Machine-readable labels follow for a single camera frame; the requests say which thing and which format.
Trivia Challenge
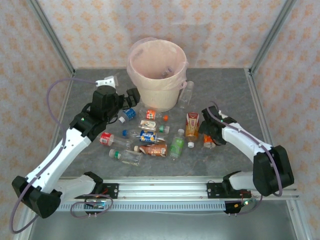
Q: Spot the blue label plastic bottle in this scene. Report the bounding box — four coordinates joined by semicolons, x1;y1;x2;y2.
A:
117;107;138;124

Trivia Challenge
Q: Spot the orange crushed plastic bottle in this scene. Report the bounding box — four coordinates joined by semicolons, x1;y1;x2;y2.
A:
202;133;217;150

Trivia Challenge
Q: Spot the red gold tea bottle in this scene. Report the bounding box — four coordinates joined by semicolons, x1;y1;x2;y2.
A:
184;111;201;149

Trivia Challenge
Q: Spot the green label plastic bottle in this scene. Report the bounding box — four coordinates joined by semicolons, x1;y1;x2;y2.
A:
169;128;186;160

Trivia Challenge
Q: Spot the red label plastic bottle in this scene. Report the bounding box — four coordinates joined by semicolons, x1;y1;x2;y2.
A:
99;131;133;149

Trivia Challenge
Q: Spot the clear plastic bottle without label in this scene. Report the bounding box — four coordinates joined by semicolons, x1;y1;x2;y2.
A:
178;80;195;110

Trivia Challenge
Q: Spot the clear bottle green neck label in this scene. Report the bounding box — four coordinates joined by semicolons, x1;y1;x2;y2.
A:
108;148;144;166

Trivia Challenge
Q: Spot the pink plastic bin liner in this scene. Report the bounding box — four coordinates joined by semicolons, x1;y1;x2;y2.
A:
126;36;189;90

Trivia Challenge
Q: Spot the cream plastic bin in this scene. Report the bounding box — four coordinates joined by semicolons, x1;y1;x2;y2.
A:
134;39;187;113

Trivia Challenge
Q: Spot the orange label soda bottle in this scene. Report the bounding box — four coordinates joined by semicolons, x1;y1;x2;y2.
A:
138;106;169;121

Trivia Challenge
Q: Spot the white label bottle green cap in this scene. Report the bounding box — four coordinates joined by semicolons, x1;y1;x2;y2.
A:
138;119;171;134

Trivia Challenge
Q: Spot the blue Pepsi plastic bottle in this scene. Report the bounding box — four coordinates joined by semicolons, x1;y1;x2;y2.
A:
121;128;167;145

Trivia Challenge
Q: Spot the brown copper label bottle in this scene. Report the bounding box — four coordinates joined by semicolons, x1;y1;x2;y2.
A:
133;142;168;158

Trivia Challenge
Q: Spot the small circuit board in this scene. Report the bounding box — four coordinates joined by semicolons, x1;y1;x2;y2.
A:
234;198;256;209
84;198;106;210

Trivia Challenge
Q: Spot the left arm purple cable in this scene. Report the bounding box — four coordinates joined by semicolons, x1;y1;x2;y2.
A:
8;77;101;235

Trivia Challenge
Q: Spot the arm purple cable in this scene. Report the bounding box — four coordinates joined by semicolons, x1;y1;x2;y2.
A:
209;101;285;198
8;77;101;235

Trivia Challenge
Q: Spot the aluminium table side rail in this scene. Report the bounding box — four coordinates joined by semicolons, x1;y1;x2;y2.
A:
246;68;300;198
41;73;76;181

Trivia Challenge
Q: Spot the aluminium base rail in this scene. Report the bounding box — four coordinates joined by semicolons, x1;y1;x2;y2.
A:
57;176;300;201

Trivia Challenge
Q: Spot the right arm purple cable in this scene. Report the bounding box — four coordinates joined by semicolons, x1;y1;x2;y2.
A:
209;101;285;198

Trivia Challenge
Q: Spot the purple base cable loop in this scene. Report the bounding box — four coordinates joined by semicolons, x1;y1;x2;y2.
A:
228;194;264;217
69;193;115;219

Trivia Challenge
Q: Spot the aluminium frame post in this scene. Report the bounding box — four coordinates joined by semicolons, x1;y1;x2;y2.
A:
249;0;297;76
31;0;76;77

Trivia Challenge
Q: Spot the perforated grey cable duct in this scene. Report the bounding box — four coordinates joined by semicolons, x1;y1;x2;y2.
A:
57;202;227;212

